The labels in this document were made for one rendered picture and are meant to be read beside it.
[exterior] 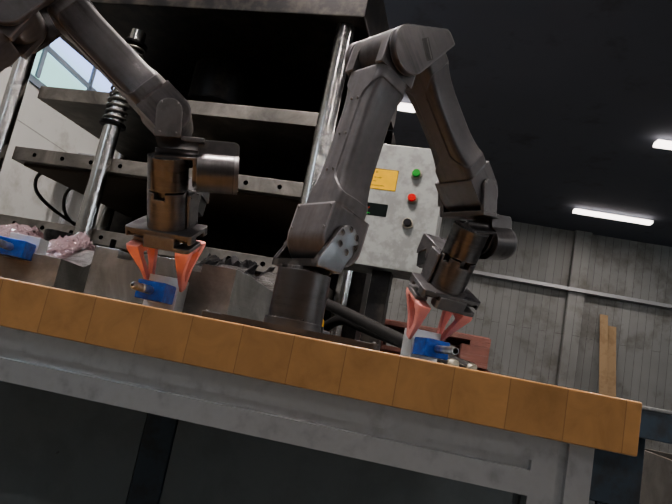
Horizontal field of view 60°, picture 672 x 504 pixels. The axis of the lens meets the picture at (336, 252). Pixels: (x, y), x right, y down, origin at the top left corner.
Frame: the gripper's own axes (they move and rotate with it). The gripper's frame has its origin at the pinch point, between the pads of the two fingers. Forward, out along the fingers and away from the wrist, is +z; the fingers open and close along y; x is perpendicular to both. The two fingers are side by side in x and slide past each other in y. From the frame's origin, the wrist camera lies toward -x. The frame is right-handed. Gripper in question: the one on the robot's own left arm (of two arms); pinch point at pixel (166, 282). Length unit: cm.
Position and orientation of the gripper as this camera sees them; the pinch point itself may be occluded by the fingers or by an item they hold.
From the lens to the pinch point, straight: 91.9
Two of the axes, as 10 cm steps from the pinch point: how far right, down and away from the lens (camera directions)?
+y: -9.8, -1.7, 1.4
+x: -1.9, 3.0, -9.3
